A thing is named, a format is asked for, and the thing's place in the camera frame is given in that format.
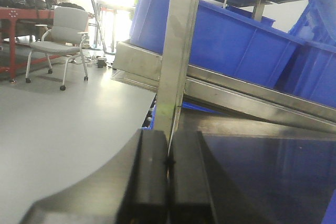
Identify black bags on workbench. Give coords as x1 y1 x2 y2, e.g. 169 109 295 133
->
1 0 47 9

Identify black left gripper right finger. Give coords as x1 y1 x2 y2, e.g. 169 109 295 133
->
169 131 215 223

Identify grey office chair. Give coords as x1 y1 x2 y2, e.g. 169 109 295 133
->
25 6 89 91

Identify stainless steel shelf rack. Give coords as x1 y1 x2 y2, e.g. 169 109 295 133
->
113 0 335 136

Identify red metal workbench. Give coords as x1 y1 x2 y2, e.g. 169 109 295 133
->
1 7 54 82

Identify blue plastic bin right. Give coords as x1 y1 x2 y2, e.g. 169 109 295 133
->
275 41 335 108

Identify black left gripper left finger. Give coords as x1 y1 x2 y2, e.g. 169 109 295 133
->
116 130 167 223

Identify large blue plastic bin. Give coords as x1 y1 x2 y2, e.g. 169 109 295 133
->
130 0 305 88

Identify blue bin behind post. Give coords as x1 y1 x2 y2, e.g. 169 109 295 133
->
226 6 275 27

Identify tilted blue plastic crate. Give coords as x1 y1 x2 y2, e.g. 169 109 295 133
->
288 0 335 46

